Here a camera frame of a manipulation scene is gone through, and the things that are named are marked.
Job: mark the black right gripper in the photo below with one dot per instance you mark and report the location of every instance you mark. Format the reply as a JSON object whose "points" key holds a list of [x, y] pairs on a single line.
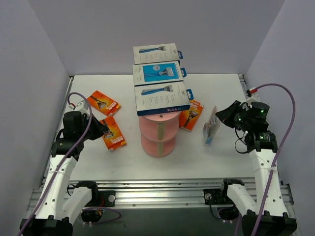
{"points": [[233, 117]]}

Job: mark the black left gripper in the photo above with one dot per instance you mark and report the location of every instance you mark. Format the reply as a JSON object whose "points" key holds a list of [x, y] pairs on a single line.
{"points": [[93, 128]]}

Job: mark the blister razor pack blue card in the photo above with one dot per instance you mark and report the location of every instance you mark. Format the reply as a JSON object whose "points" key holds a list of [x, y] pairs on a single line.
{"points": [[210, 128]]}

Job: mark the orange Gillette Fusion box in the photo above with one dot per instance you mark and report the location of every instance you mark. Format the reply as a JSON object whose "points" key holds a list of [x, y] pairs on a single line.
{"points": [[113, 138]]}

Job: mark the blue Harry's razor box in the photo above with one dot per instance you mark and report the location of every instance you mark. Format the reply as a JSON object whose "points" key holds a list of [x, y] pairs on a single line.
{"points": [[156, 53], [156, 73]]}

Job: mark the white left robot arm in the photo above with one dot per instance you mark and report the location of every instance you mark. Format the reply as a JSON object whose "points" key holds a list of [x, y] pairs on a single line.
{"points": [[52, 216]]}

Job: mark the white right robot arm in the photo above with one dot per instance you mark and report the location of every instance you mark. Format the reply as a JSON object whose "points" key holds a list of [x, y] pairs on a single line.
{"points": [[266, 215]]}

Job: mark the pink three-tier wooden shelf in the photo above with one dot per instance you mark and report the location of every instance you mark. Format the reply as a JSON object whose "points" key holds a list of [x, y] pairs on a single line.
{"points": [[158, 133]]}

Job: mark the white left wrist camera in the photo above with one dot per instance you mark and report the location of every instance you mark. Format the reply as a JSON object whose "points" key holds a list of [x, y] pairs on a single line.
{"points": [[82, 107]]}

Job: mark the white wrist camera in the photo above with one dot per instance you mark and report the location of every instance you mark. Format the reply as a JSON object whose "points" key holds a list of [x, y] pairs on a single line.
{"points": [[82, 107], [252, 96]]}

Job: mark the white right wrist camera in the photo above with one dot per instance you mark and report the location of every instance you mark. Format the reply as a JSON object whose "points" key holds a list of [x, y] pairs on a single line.
{"points": [[252, 96]]}

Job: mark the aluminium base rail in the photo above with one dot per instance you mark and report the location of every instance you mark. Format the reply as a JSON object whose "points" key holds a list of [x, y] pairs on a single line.
{"points": [[144, 194]]}

